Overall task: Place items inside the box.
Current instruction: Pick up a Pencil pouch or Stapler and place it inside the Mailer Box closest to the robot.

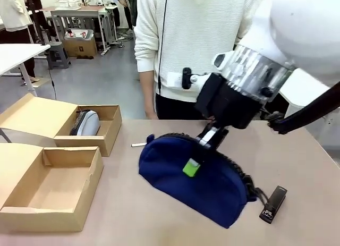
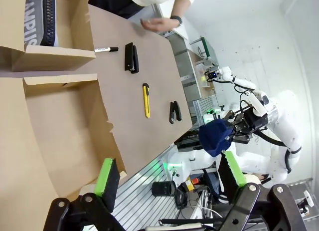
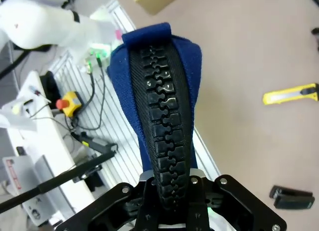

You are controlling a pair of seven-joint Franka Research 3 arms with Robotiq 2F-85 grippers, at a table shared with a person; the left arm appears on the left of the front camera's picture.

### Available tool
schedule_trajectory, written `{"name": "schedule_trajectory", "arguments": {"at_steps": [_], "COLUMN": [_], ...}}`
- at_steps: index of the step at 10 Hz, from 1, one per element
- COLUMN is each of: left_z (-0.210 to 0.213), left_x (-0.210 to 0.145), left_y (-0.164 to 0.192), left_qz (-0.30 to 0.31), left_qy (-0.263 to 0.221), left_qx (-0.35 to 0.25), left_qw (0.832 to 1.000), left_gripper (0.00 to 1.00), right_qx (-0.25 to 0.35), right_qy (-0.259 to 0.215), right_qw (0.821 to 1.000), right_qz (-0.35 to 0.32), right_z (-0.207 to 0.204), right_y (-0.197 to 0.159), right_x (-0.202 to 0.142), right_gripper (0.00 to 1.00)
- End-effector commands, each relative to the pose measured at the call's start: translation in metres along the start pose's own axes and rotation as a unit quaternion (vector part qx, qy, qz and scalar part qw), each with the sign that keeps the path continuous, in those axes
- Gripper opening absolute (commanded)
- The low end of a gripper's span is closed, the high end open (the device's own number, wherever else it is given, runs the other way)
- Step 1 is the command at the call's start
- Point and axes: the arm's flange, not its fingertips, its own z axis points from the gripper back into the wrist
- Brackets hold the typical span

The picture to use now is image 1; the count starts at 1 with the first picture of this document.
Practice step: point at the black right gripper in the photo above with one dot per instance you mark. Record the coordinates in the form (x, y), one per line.
(236, 108)

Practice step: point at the navy blue zipper pouch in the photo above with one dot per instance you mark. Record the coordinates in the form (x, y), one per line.
(186, 193)

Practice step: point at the cardboard box with torn flap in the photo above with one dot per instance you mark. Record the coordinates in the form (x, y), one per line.
(53, 185)

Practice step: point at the cardboard box with lid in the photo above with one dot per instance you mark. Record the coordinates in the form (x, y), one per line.
(29, 115)

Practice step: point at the person right forearm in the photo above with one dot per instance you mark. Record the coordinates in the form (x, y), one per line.
(147, 92)

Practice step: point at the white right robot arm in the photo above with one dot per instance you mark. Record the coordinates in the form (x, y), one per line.
(305, 30)

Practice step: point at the white tray with red items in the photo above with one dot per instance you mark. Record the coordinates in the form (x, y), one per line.
(79, 33)

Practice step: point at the person right hand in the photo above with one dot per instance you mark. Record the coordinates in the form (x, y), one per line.
(151, 114)

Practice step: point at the person black trousers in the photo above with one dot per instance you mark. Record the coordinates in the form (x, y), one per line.
(180, 109)

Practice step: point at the small white stick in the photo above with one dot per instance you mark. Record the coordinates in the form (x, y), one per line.
(137, 144)

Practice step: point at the black stapler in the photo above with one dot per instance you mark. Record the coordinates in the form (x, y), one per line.
(273, 203)

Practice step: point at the white cabinet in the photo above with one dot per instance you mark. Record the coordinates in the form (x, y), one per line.
(295, 103)

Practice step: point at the grey zipper pouch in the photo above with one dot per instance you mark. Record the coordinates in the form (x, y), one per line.
(89, 122)

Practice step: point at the person torso white sweater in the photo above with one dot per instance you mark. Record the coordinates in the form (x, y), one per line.
(194, 30)

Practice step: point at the brown cardboard carton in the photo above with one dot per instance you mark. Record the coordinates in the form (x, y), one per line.
(81, 48)

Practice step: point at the bystander in dark clothes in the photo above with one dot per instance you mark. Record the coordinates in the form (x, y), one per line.
(127, 9)

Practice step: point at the grey plastic stool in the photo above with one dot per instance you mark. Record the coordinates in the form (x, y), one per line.
(58, 54)

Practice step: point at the grey metal desk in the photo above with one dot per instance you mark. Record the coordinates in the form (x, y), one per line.
(79, 13)

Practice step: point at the white side table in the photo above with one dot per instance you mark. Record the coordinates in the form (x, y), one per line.
(18, 53)

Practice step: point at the bystander in white jacket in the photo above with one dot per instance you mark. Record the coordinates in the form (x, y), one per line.
(13, 15)

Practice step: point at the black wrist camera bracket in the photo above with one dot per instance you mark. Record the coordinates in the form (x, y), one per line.
(208, 94)

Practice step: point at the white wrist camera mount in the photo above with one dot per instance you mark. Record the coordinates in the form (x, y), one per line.
(174, 80)

